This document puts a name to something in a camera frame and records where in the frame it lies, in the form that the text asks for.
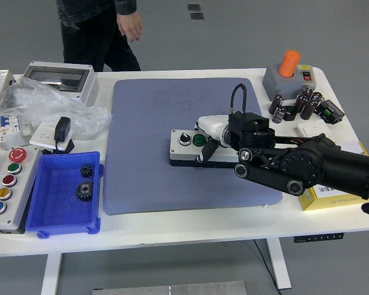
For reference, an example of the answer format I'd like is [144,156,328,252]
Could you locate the black adapter cord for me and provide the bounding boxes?
[41,138,76,155]

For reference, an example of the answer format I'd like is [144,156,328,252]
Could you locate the grey base block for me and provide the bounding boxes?
[262,63,305,101]

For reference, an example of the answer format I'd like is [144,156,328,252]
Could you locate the yellow cardboard box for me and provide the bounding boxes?
[297,141,369,211]

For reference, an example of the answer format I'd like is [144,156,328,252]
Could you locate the small black gear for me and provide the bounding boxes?
[79,163,95,178]

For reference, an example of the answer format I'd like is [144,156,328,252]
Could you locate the blue-grey padded mat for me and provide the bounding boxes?
[103,78,284,216]

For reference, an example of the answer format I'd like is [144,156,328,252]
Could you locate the black module with green terminal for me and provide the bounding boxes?
[315,98,346,125]

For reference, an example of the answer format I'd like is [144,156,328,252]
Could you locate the white wall switch plate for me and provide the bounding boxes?
[296,119,330,138]

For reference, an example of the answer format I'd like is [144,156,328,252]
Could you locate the white metal box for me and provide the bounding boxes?
[0,69,17,124]

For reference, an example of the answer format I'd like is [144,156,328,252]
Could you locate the white power socket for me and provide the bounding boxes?
[29,122,71,148]

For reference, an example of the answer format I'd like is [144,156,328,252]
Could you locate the white circuit breaker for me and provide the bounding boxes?
[0,114,33,145]

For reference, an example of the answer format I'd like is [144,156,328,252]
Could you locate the grey five-button control box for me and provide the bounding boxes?
[0,146,42,235]

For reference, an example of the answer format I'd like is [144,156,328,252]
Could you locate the black cable under table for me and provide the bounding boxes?
[253,239,280,295]

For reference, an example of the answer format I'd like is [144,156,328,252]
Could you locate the person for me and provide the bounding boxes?
[55,0,142,72]

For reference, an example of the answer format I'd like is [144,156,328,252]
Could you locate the large black gear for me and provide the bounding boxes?
[75,181,95,202]

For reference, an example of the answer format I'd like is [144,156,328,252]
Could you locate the yellow switch with red button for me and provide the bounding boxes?
[298,64,317,87]

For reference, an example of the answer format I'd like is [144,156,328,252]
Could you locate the black round component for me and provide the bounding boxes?
[283,105,298,121]

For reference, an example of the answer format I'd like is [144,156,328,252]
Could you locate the clear plastic bag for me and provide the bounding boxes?
[0,76,113,136]

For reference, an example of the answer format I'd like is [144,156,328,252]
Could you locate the white table leg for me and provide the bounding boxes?
[40,253,64,295]
[266,238,293,289]

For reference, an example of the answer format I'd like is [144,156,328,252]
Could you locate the grey four-button control box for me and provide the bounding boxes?
[169,128,244,168]

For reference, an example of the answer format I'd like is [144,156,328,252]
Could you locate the person's left hand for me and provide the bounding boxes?
[116,12,144,43]

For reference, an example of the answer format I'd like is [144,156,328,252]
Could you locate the blue plastic bin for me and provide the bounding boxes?
[25,150,105,239]

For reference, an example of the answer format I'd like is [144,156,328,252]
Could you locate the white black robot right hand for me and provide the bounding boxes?
[194,116,232,163]

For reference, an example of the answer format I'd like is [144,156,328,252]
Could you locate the orange cylinder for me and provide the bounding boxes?
[279,50,301,77]

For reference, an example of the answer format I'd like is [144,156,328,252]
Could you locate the black table control panel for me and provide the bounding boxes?
[293,232,345,243]

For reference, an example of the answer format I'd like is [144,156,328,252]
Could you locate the grey enclosure with clear lid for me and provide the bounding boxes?
[22,60,100,107]

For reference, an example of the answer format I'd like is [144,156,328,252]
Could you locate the black power adapter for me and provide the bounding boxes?
[53,116,72,144]

